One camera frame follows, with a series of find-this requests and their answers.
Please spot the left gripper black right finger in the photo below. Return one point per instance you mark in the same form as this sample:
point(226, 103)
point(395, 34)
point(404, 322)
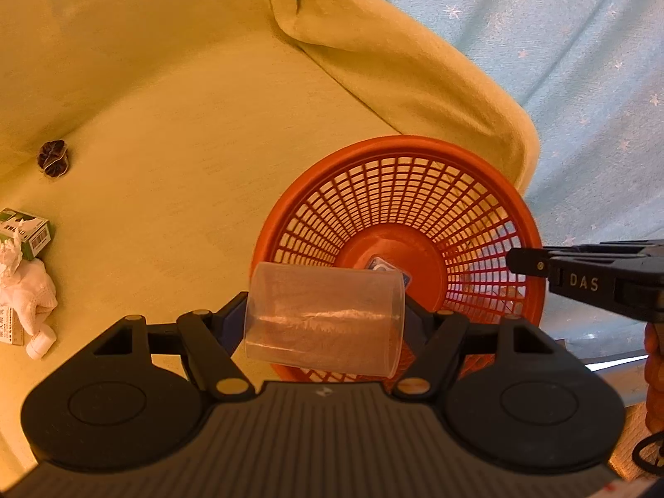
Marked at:
point(510, 395)

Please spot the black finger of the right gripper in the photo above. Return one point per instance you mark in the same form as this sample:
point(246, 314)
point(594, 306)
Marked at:
point(528, 262)

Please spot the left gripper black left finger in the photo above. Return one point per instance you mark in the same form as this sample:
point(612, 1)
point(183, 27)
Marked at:
point(137, 392)

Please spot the small white medicine bottle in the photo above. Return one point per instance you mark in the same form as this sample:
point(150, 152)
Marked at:
point(40, 344)

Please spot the white bird ointment box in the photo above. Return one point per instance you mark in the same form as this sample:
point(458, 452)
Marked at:
point(11, 331)

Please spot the white mesh sock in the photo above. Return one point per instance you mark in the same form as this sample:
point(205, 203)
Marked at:
point(31, 293)

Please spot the blue white small packet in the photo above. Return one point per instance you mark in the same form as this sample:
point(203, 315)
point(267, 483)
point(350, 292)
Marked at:
point(386, 268)

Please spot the orange mesh waste basket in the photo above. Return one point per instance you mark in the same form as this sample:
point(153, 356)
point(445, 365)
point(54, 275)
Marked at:
point(436, 212)

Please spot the white tissue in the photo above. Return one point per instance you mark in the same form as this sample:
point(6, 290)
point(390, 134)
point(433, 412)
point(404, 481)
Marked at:
point(10, 255)

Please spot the green white medicine box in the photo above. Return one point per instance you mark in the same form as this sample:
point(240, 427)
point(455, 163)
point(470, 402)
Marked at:
point(33, 232)

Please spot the clear plastic cup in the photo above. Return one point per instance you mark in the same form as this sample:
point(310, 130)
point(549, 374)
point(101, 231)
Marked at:
point(326, 319)

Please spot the person's right hand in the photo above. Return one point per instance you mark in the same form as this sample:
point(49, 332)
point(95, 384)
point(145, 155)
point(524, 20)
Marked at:
point(653, 373)

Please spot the light blue star curtain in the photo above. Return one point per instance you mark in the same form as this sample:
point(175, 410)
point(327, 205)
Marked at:
point(590, 75)

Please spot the dark brown hair scrunchie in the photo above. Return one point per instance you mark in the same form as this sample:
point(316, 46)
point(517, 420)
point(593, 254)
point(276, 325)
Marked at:
point(52, 158)

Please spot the yellow sofa cover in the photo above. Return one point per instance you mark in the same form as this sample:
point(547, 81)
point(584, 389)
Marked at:
point(185, 120)

